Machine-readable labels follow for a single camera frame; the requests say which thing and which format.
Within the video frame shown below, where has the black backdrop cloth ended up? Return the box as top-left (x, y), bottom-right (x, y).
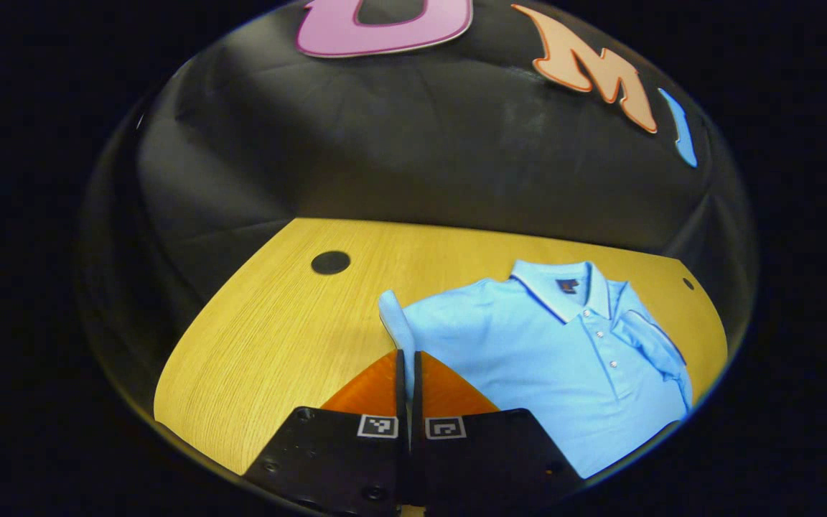
top-left (78, 0), bottom-right (757, 424)

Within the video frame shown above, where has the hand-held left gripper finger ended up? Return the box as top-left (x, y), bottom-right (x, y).
top-left (411, 350), bottom-right (583, 514)
top-left (243, 350), bottom-right (411, 517)

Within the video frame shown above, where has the light blue polo T-shirt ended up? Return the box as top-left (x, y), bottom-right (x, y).
top-left (378, 258), bottom-right (694, 480)

